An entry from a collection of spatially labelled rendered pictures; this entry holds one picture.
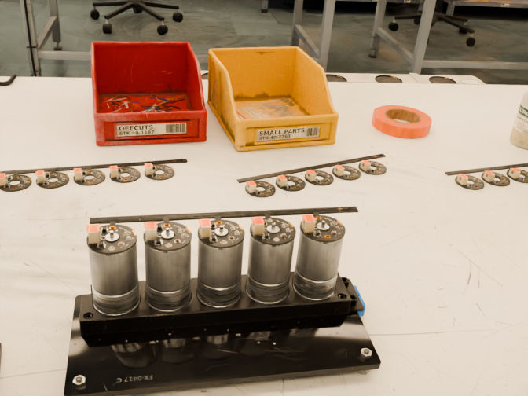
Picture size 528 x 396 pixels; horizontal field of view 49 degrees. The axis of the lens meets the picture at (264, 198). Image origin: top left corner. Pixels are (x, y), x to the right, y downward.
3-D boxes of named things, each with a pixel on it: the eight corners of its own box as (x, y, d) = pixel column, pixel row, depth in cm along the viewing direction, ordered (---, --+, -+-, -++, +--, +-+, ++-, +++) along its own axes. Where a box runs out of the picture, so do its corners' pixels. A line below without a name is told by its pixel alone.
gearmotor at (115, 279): (141, 325, 31) (137, 249, 29) (93, 329, 31) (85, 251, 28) (140, 295, 33) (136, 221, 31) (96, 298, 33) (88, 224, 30)
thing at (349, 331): (339, 290, 37) (341, 276, 36) (379, 378, 31) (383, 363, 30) (77, 309, 34) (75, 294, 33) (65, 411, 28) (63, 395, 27)
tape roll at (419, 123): (430, 120, 62) (433, 110, 62) (428, 143, 57) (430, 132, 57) (375, 111, 63) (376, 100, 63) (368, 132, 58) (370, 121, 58)
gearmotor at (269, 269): (291, 313, 33) (300, 240, 30) (248, 317, 32) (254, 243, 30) (281, 285, 35) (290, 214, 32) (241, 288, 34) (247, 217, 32)
